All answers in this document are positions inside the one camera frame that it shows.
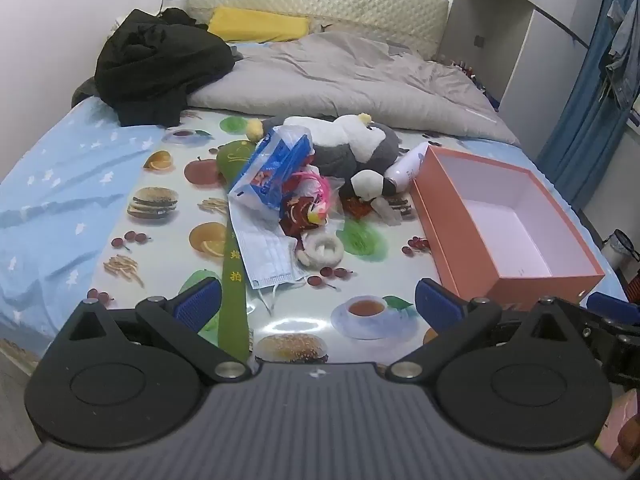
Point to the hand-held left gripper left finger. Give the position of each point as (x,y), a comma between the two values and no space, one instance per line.
(200,301)

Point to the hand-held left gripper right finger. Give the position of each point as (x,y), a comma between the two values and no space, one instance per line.
(436,306)

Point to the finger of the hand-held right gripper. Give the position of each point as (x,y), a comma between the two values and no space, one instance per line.
(607,305)

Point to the pink cardboard box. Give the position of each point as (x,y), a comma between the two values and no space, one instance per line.
(500,240)

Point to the clear plastic bag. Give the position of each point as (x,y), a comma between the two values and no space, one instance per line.
(386,208)

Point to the food printed tablecloth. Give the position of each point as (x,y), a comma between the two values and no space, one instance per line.
(165,260)

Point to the trash bin with black bag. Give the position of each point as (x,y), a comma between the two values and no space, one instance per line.
(617,250)

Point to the white face mask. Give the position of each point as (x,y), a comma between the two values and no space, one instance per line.
(265,255)

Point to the pink red toy bundle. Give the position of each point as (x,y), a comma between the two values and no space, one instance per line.
(297,216)

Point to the white bottle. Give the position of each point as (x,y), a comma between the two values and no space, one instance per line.
(405,167)

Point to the blue plastic bag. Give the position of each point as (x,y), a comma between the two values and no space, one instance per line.
(270,170)

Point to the pink feather toy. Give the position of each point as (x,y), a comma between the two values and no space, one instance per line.
(320,185)

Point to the blue curtain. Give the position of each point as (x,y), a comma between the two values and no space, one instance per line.
(580,135)

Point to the grey white penguin plush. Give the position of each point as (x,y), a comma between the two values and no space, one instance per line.
(350,147)

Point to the yellow pompom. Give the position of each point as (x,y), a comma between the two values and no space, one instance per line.
(255,129)

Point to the row of small figurines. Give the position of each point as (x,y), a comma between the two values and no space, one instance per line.
(470,72)

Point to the black jacket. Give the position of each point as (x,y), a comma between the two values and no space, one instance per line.
(155,60)

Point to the hanging denim clothes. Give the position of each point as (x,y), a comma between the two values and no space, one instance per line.
(622,60)

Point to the grey duvet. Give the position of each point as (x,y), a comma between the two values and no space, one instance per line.
(350,75)

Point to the white wardrobe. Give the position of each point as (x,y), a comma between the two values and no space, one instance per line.
(540,50)

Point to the yellow pillow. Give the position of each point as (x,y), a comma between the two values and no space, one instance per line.
(255,25)

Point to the cream quilted headboard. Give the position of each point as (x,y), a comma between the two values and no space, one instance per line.
(350,5)

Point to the wall outlet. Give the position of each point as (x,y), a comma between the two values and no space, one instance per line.
(480,40)

